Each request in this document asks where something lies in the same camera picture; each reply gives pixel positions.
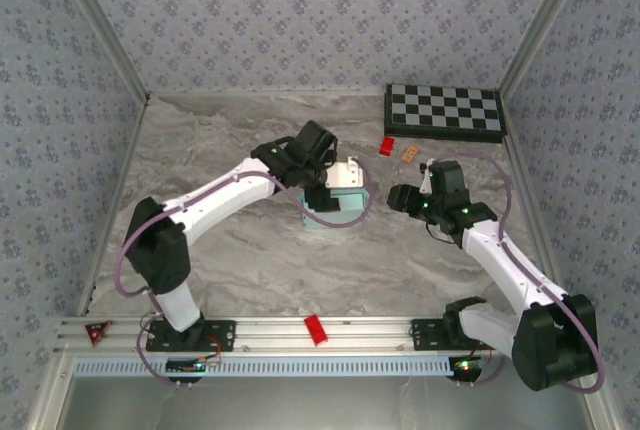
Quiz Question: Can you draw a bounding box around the left circuit board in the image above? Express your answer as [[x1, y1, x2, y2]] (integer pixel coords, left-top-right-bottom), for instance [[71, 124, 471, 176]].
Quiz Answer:
[[164, 357, 222, 375]]

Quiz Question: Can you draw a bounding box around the left aluminium table rail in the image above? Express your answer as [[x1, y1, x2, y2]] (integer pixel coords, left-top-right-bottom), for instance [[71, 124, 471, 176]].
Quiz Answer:
[[77, 92, 154, 319]]

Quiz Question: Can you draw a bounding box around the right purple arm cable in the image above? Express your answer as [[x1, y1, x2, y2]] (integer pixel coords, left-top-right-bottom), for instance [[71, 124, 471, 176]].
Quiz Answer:
[[422, 152, 607, 396]]

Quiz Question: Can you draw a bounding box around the circuit board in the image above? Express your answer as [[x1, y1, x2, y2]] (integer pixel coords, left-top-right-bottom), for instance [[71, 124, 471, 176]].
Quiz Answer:
[[164, 357, 222, 375], [448, 355, 489, 375]]

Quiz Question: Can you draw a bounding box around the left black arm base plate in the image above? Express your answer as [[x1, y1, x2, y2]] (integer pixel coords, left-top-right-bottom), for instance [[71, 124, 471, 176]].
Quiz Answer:
[[144, 318, 237, 353]]

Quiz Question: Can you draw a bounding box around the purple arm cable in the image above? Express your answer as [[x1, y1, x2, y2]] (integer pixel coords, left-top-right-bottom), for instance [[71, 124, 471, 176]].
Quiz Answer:
[[113, 159, 374, 391], [422, 152, 607, 396]]

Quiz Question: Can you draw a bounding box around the grey metal sheet panel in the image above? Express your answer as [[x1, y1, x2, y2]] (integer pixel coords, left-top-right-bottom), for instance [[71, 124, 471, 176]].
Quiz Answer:
[[62, 374, 594, 430]]

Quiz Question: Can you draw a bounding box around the black grey chessboard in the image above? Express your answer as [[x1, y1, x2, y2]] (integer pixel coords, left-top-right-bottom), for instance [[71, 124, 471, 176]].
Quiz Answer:
[[383, 82, 506, 145]]

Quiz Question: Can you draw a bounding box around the red triangle marker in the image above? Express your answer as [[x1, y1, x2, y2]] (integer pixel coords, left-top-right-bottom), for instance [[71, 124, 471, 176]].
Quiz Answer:
[[83, 320, 112, 346]]

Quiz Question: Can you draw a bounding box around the right circuit board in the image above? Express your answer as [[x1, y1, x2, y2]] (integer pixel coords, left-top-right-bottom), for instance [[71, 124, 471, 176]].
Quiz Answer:
[[448, 355, 489, 375]]

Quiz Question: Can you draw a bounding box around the light blue paper box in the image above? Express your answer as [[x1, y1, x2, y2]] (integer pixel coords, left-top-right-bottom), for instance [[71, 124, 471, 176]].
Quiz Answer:
[[299, 184, 371, 232]]

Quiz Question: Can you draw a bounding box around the aluminium frame post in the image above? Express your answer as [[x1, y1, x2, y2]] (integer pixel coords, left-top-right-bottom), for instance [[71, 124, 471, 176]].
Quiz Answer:
[[499, 0, 597, 96], [49, 0, 152, 101]]

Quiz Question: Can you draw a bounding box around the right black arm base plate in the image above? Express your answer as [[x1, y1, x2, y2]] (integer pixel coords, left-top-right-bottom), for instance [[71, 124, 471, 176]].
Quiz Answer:
[[409, 318, 504, 353]]

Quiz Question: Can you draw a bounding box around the aluminium rail beam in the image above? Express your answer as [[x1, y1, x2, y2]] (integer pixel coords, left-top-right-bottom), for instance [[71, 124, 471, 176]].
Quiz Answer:
[[52, 314, 599, 357]]

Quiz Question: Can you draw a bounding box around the left aluminium frame post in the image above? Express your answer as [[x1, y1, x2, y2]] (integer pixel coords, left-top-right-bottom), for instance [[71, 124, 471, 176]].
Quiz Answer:
[[49, 0, 152, 101]]

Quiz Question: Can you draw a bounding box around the right aluminium table rail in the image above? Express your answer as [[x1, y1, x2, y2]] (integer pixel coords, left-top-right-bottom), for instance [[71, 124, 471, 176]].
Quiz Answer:
[[499, 91, 571, 315]]

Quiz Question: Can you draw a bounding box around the grey slotted cable duct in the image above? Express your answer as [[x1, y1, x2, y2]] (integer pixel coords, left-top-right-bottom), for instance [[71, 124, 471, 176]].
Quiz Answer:
[[73, 355, 459, 379]]

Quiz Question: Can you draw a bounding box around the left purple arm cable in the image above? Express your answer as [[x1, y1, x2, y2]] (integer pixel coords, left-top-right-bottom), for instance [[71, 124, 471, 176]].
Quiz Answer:
[[113, 159, 374, 391]]

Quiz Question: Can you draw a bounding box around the large red toy brick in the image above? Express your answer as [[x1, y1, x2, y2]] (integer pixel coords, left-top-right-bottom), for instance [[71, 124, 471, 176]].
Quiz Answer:
[[303, 314, 330, 348]]

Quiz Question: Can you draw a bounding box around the right aluminium frame post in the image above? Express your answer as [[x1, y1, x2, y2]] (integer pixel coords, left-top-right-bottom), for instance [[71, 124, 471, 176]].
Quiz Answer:
[[499, 0, 597, 96]]

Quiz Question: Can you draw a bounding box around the aluminium table rail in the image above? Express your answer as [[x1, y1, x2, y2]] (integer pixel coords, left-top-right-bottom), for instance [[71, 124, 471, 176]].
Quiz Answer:
[[499, 91, 571, 315], [77, 92, 154, 319]]

